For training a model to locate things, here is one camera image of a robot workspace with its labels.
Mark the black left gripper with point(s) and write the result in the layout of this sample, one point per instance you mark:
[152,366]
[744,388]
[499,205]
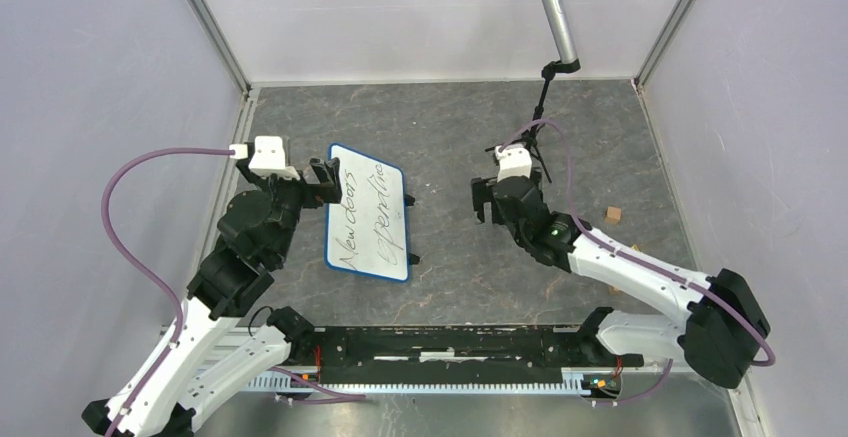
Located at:
[328,172]

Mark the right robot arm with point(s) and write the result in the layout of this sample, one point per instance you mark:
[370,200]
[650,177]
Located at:
[713,323]

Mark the small wooden cube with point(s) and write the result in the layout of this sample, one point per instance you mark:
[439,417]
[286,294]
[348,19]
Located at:
[612,215]

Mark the slotted cable duct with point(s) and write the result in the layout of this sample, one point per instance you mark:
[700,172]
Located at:
[568,384]

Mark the aluminium frame rail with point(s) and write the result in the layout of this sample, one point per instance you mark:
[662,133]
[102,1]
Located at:
[718,354]

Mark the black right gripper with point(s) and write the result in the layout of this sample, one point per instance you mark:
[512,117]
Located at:
[481,194]

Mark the black tripod stand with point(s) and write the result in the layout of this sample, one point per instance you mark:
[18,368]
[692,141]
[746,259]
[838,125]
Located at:
[528,137]

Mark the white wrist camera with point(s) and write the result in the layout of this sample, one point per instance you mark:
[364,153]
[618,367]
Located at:
[264,157]
[513,161]

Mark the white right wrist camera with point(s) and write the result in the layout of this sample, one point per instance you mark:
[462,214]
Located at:
[513,161]

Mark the blue framed whiteboard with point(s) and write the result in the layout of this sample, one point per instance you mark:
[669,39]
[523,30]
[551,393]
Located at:
[367,232]

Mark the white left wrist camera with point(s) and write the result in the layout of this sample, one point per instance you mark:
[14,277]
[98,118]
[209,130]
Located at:
[264,157]

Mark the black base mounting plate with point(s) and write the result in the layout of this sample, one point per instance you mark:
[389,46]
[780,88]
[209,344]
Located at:
[452,354]

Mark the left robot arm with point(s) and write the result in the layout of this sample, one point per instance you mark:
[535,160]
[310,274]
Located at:
[172,395]

